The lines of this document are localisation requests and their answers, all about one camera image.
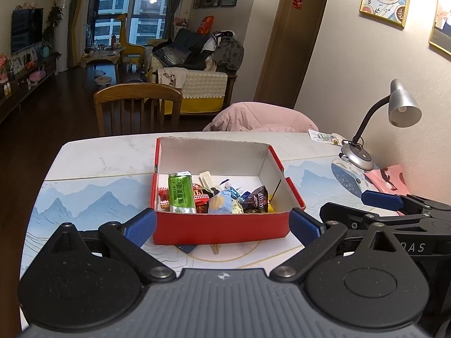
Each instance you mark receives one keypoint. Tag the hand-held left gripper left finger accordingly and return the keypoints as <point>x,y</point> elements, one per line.
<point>141,227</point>

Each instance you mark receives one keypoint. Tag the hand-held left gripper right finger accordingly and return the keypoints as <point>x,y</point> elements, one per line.
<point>304,226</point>

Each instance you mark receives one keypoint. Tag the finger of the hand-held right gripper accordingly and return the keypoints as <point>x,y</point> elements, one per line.
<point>352,214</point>
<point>382,199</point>

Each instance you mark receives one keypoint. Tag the long green snack packet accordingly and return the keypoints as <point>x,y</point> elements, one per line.
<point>181,193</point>

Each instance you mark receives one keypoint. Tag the brown chocolate packet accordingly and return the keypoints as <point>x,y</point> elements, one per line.
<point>259,199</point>

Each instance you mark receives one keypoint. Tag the cream snack packet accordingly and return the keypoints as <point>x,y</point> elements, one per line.
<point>236,207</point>

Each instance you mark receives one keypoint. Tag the red cardboard box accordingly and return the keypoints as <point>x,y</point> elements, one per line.
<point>218,229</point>

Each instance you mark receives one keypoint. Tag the dark lollipop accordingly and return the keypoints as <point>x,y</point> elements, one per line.
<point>206,179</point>

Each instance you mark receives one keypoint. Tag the light blue snack packet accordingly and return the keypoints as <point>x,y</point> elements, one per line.
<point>220,202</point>

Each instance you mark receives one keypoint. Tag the pink printed bag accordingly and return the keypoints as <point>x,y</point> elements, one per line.
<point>387,177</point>

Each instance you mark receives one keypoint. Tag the paper leaflet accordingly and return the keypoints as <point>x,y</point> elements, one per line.
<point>322,136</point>

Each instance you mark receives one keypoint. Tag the silver desk lamp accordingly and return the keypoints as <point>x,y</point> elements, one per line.
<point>403,107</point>

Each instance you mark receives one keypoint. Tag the pink jacket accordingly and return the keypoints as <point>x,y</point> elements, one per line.
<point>260,118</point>

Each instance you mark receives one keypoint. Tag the wooden chair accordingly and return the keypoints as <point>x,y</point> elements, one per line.
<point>137,93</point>

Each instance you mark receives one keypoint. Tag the white lace sofa cover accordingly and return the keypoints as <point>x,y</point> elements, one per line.
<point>204,84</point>

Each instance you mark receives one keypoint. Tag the wooden coffee table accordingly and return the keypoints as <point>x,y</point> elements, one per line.
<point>102,58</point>

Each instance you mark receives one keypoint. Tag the wooden door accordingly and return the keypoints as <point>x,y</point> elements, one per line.
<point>289,49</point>

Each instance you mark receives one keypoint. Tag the yellow giraffe toy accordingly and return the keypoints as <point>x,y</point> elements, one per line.
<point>128,47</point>

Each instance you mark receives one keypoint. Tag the dark tv cabinet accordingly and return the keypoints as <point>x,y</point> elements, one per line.
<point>21,88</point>

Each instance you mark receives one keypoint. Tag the pile of clothes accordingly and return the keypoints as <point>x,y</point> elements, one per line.
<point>227,52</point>

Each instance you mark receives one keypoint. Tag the gold framed figure picture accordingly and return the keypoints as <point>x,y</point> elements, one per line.
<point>442,17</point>

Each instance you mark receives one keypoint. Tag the white standing air conditioner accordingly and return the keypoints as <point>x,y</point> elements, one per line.
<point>64,31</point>

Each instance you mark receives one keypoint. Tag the red bag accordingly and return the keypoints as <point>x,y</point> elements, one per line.
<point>205,24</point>

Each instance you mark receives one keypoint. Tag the red door decoration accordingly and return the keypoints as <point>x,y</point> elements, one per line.
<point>297,0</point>

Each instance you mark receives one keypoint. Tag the window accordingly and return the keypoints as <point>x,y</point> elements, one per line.
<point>130,10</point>

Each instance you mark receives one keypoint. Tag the curtain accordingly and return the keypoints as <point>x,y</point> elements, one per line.
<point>79,17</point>

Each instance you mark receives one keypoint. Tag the green house plant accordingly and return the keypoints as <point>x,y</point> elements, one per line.
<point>53,21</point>

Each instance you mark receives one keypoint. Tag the television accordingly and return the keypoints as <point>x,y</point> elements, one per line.
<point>26,30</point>

